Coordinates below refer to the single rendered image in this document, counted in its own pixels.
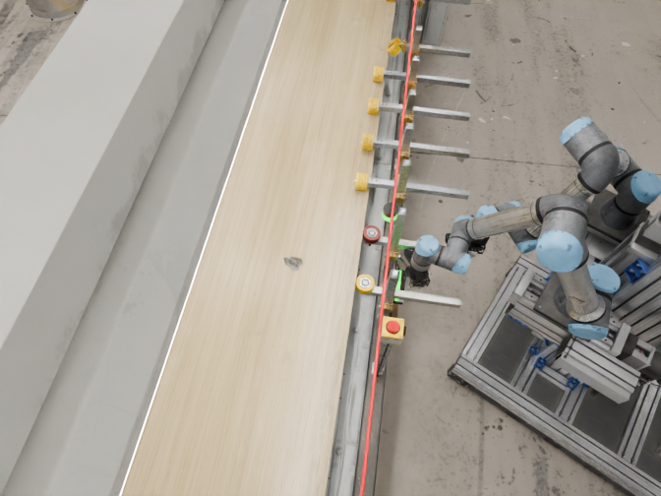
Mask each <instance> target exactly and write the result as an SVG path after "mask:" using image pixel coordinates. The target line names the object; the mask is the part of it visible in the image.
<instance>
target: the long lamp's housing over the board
mask: <svg viewBox="0 0 661 496"><path fill-rule="evenodd" d="M286 3H287V0H224V2H223V5H222V7H221V9H220V11H219V13H218V16H217V18H216V20H215V22H214V24H213V27H212V29H211V31H210V35H209V37H208V39H207V41H206V43H205V46H204V48H203V50H202V52H201V55H200V57H199V59H198V61H197V63H196V66H195V68H194V70H193V72H192V74H191V77H190V79H189V81H188V83H187V86H186V88H185V90H184V91H183V93H182V96H181V98H180V100H179V102H178V104H177V107H176V109H175V111H174V113H173V116H172V118H171V120H170V122H169V124H168V127H167V129H166V131H165V133H164V135H163V138H162V140H161V142H160V144H159V147H158V149H157V151H156V153H155V155H154V158H153V160H152V162H151V164H150V168H149V170H148V172H147V174H146V177H145V179H144V181H143V183H142V185H141V188H140V190H139V192H138V194H137V196H136V199H135V201H134V203H133V205H132V208H131V210H130V211H129V213H128V215H127V218H126V220H125V222H124V224H123V226H122V229H121V231H120V233H119V235H118V238H117V240H116V242H115V244H114V246H113V249H112V251H111V253H110V255H109V257H108V260H107V262H106V264H105V266H104V269H103V271H102V273H101V275H100V277H99V280H98V282H97V284H96V286H95V288H94V291H93V293H92V295H91V297H90V301H89V303H88V305H87V307H86V310H85V312H84V314H83V316H82V318H81V321H80V323H79V325H78V327H77V329H76V331H75V333H74V335H73V337H72V340H71V342H70V344H69V346H68V348H67V351H66V353H65V355H64V357H63V360H62V362H61V364H60V366H59V368H58V371H57V373H56V375H55V377H54V379H53V382H52V384H51V386H50V388H49V391H48V393H47V395H46V397H45V399H44V402H43V404H42V406H41V408H40V410H39V413H38V415H37V417H36V419H35V422H34V424H33V426H32V428H31V430H30V434H29V436H28V438H27V440H26V442H25V444H24V446H23V448H22V451H21V453H20V455H19V457H18V459H17V462H16V464H15V466H14V468H13V471H12V473H11V475H10V477H9V479H8V482H7V484H6V486H5V488H4V490H3V493H2V495H1V496H120V494H121V491H122V488H123V485H124V482H125V479H126V477H127V474H128V471H129V468H130V465H131V462H132V459H133V456H134V454H135V451H136V448H137V445H138V442H139V439H140V436H141V433H142V430H143V427H144V424H145V421H146V418H147V416H148V413H149V410H150V405H151V402H152V399H153V396H154V393H155V390H156V387H157V384H158V381H159V378H160V375H161V372H162V369H163V366H164V363H165V360H166V357H167V355H168V352H169V349H170V347H171V344H172V341H173V338H174V335H175V332H176V329H177V326H178V323H179V320H180V317H181V314H182V311H183V308H184V305H185V302H186V299H187V296H188V294H189V291H190V288H191V285H192V282H193V279H194V276H195V273H196V270H197V267H198V265H199V262H200V259H201V256H202V253H203V250H204V247H205V244H206V241H207V238H208V235H209V233H210V228H211V225H212V222H213V219H214V216H215V213H216V210H217V207H218V204H219V201H220V198H221V195H222V192H223V189H224V186H225V183H226V180H227V177H228V174H229V172H230V169H231V166H232V163H233V160H234V158H235V155H236V152H237V149H238V146H239V143H240V140H241V137H242V134H243V131H244V128H245V125H246V122H247V119H248V116H249V113H250V111H251V108H252V105H253V102H254V99H255V96H256V93H257V90H258V87H259V84H260V81H261V78H262V75H263V73H264V70H265V67H266V64H267V61H268V58H269V55H270V51H271V48H272V45H273V42H274V39H275V36H276V33H277V30H278V27H279V24H280V21H281V18H282V15H283V12H284V9H285V6H286Z"/></svg>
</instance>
